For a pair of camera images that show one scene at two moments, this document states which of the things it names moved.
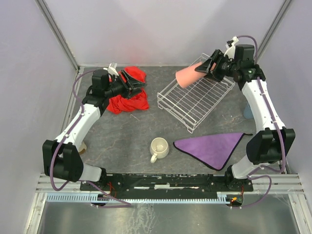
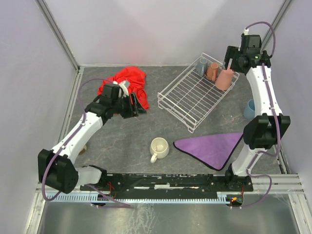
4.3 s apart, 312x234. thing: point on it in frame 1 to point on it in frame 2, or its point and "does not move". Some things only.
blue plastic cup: (247, 112) does not move
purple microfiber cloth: (214, 151) does not move
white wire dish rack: (192, 105) does not move
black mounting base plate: (166, 184) does not move
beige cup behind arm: (83, 148) does not move
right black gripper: (218, 67) to (229, 56)
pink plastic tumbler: (185, 75) to (224, 80)
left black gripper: (125, 84) to (133, 105)
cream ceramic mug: (160, 147) does not move
